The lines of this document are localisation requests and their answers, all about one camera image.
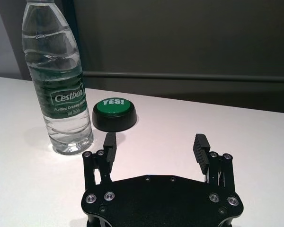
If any dark grey horizontal rail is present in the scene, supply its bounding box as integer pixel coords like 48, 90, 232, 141
82, 70, 284, 82

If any green YES button black base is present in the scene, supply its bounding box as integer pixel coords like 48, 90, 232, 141
92, 97, 137, 131

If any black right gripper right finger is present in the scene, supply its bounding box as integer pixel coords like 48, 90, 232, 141
192, 133, 235, 191

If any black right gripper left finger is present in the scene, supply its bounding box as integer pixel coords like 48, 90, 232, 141
82, 132, 117, 190

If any clear water bottle green label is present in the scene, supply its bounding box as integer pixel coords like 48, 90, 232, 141
22, 0, 94, 156

